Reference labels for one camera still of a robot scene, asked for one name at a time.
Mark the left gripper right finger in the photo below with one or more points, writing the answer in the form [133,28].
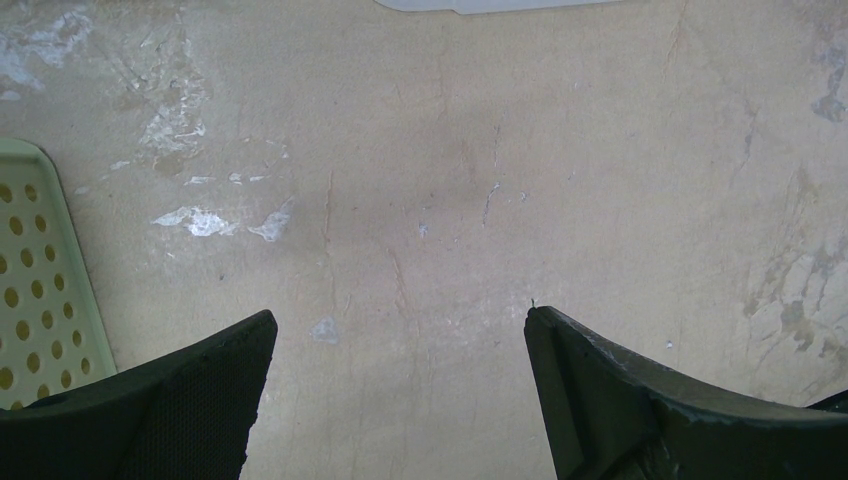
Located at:
[611,413]

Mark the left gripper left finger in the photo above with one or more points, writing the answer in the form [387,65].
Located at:
[186,415]

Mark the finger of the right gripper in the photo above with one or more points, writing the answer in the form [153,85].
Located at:
[837,403]

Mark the green perforated plastic basket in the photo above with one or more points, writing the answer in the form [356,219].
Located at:
[52,335]

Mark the white perforated plastic basket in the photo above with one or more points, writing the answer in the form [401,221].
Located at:
[474,7]

